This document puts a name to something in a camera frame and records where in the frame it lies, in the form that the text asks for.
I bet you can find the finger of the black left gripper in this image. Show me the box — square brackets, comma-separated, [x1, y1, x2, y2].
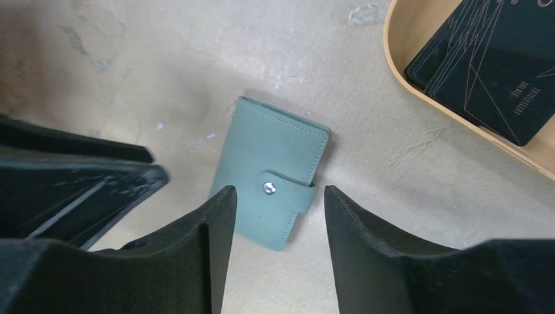
[1, 114, 154, 164]
[1, 154, 170, 249]

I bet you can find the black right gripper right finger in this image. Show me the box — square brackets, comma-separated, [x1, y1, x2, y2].
[324, 186, 554, 313]

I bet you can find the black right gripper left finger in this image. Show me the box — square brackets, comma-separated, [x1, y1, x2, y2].
[1, 186, 237, 313]

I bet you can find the teal card holder wallet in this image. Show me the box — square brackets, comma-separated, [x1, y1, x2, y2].
[209, 96, 331, 251]

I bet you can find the black credit card stack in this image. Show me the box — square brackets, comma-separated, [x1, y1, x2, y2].
[404, 1, 554, 147]

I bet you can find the tan oval tray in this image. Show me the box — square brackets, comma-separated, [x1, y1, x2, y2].
[384, 1, 554, 178]

